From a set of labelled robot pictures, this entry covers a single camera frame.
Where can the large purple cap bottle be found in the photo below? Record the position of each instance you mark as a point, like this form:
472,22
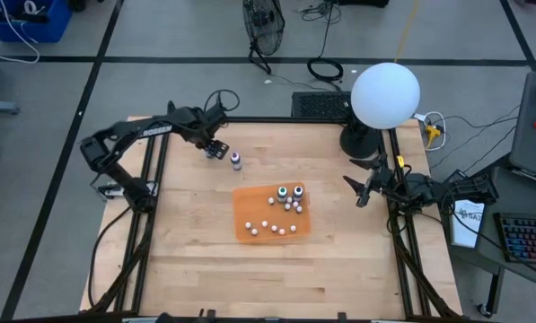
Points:
235,161

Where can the grey side table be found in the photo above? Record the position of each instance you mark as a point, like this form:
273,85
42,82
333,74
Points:
530,143

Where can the black aluminum table frame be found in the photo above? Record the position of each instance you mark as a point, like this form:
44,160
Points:
272,119

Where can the large green cap bottle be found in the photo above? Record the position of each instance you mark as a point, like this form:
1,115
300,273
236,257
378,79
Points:
282,194

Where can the black floor fan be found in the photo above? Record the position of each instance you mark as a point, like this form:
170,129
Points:
263,27

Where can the large black cap bottle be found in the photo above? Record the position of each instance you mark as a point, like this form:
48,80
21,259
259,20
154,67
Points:
298,193

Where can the white globe table lamp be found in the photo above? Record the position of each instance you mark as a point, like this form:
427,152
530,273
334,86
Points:
384,94

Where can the backlit computer keyboard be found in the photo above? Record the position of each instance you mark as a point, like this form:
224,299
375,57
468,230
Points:
528,238

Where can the silver arm base bracket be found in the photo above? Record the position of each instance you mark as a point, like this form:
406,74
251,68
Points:
108,192

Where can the black perforated case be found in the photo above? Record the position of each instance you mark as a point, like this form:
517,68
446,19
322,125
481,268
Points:
317,105

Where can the blue plastic bin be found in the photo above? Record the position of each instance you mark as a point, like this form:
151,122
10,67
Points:
52,24

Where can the yellow extension plug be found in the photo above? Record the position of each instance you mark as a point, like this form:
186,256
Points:
433,132

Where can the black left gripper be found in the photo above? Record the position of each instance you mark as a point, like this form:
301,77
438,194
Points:
217,149

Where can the yellow tape tag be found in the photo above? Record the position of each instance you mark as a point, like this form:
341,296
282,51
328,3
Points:
400,160

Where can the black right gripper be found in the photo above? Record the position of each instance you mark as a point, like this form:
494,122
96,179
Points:
384,181

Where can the black caster wheel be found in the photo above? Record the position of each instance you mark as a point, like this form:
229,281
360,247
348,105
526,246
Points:
484,309

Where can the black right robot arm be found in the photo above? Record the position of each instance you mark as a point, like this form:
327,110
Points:
469,193

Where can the orange translucent plastic tray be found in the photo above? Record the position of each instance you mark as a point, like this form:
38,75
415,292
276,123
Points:
254,204

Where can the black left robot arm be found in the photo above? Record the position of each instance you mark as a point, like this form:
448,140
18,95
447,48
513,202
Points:
128,130

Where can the white printed paper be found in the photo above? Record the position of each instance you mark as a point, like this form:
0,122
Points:
467,224

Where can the dark grey desk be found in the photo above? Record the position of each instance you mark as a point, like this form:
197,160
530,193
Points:
523,197

